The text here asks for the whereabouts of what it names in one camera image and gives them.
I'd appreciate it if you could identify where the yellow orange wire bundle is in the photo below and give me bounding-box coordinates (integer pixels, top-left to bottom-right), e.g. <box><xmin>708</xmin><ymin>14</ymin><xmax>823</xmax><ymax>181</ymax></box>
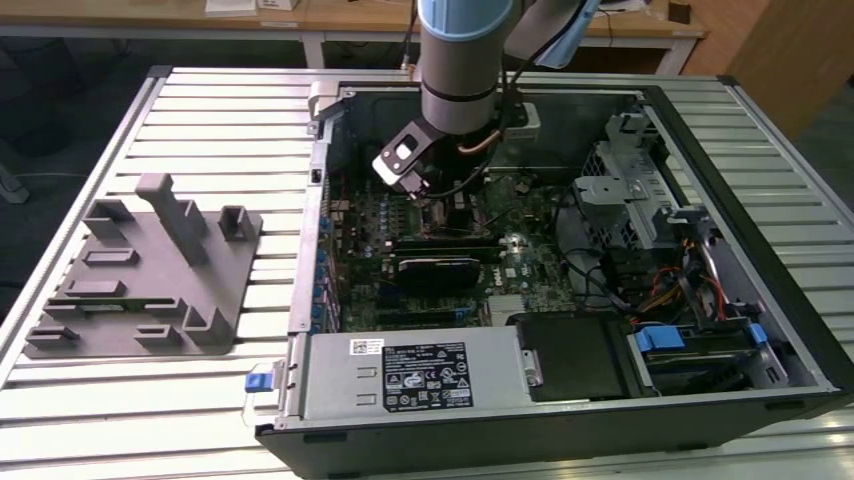
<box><xmin>637</xmin><ymin>267</ymin><xmax>693</xmax><ymax>314</ymax></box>

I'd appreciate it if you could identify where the grey parts rack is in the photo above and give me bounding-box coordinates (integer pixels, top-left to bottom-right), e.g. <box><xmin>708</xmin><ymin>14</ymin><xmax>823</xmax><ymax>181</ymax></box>
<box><xmin>23</xmin><ymin>172</ymin><xmax>266</xmax><ymax>359</ymax></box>

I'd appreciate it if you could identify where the white paper box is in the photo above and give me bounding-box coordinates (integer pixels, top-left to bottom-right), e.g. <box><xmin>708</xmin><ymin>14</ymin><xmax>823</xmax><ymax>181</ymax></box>
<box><xmin>205</xmin><ymin>0</ymin><xmax>259</xmax><ymax>15</ymax></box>

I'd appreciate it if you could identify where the silver chipset heatsink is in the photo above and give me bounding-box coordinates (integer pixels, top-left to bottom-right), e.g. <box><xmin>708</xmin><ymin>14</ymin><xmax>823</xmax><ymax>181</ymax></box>
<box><xmin>489</xmin><ymin>294</ymin><xmax>530</xmax><ymax>327</ymax></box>

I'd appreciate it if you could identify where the black PC case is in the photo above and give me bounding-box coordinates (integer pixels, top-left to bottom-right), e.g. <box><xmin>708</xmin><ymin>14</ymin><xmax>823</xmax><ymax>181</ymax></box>
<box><xmin>255</xmin><ymin>74</ymin><xmax>854</xmax><ymax>480</ymax></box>

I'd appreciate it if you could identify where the green motherboard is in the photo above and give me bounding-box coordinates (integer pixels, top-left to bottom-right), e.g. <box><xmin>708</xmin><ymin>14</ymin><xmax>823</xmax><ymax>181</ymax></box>
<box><xmin>325</xmin><ymin>169</ymin><xmax>582</xmax><ymax>334</ymax></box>

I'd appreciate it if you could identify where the white camera with black plate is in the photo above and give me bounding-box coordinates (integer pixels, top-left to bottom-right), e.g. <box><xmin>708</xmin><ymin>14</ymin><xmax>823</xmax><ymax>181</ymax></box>
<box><xmin>370</xmin><ymin>119</ymin><xmax>444</xmax><ymax>202</ymax></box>

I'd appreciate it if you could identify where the brown wooden cabinet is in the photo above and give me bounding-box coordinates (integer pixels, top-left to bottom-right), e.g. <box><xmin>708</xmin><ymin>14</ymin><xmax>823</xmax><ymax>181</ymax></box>
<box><xmin>684</xmin><ymin>0</ymin><xmax>854</xmax><ymax>144</ymax></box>

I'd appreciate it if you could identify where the black graphics card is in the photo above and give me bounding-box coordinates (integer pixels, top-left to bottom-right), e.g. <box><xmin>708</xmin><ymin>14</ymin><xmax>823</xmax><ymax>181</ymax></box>
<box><xmin>394</xmin><ymin>256</ymin><xmax>484</xmax><ymax>292</ymax></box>

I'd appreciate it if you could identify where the wooden desk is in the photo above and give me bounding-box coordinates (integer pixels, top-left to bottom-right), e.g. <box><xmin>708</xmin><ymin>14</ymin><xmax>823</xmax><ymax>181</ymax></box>
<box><xmin>0</xmin><ymin>0</ymin><xmax>710</xmax><ymax>76</ymax></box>

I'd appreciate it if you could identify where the CPU socket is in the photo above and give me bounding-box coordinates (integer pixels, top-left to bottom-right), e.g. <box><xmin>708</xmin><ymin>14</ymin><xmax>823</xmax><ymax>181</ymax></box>
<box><xmin>420</xmin><ymin>199</ymin><xmax>493</xmax><ymax>239</ymax></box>

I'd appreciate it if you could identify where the silver power supply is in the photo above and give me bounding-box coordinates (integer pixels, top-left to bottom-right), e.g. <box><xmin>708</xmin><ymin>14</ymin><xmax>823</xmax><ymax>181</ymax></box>
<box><xmin>293</xmin><ymin>329</ymin><xmax>540</xmax><ymax>431</ymax></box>

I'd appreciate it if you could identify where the black plastic shroud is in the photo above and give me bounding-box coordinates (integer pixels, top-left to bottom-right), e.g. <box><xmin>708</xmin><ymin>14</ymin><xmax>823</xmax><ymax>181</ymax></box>
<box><xmin>505</xmin><ymin>312</ymin><xmax>662</xmax><ymax>404</ymax></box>

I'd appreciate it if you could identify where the hard disk in blue carrier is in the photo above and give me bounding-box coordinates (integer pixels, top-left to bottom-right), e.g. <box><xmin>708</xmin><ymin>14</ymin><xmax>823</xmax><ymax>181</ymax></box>
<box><xmin>630</xmin><ymin>322</ymin><xmax>762</xmax><ymax>396</ymax></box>

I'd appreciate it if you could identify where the red thin cable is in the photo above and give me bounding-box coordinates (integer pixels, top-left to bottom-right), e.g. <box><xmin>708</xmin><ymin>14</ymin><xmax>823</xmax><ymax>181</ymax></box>
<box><xmin>710</xmin><ymin>274</ymin><xmax>730</xmax><ymax>322</ymax></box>

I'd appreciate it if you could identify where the black RAM slot bank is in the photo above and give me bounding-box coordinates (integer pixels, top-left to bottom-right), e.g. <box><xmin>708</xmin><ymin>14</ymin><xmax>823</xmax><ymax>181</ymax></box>
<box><xmin>392</xmin><ymin>237</ymin><xmax>508</xmax><ymax>263</ymax></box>

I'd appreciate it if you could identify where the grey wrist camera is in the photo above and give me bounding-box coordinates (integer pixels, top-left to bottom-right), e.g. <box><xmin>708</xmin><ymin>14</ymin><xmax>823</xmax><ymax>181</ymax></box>
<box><xmin>512</xmin><ymin>102</ymin><xmax>541</xmax><ymax>141</ymax></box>

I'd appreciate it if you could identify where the silver drive cage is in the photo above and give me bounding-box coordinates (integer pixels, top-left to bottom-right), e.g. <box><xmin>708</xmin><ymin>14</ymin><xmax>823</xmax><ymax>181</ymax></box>
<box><xmin>570</xmin><ymin>112</ymin><xmax>680</xmax><ymax>251</ymax></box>

